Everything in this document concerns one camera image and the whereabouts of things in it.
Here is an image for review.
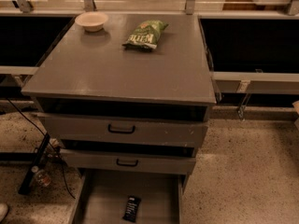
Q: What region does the dark blue rxbar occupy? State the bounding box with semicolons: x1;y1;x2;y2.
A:
122;196;141;223

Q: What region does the grey drawer cabinet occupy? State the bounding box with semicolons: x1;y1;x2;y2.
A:
21;12;218;185

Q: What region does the top grey drawer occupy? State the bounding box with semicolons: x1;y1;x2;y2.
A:
38;113;207;147

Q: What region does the middle grey drawer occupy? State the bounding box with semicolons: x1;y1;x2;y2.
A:
61;149;195;175

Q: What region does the open bottom grey drawer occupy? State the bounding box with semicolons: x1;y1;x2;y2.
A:
68;170;182;224

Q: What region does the green kettle chips bag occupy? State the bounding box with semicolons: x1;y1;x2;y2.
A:
122;20;168;50

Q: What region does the white paper bowl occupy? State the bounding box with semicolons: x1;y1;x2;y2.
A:
75;11;108;32

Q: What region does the small clear bottle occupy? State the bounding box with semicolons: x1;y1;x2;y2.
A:
31;166;51;187

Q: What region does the black metal leg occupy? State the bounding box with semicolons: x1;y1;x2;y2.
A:
18;133;50;195

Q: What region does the white shoe tip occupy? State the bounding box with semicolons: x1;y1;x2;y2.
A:
0;203;8;222

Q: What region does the metal bracket under shelf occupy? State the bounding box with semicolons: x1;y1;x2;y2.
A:
237;93;251;120

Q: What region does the black cable on floor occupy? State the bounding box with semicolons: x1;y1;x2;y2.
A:
5;97;77;200

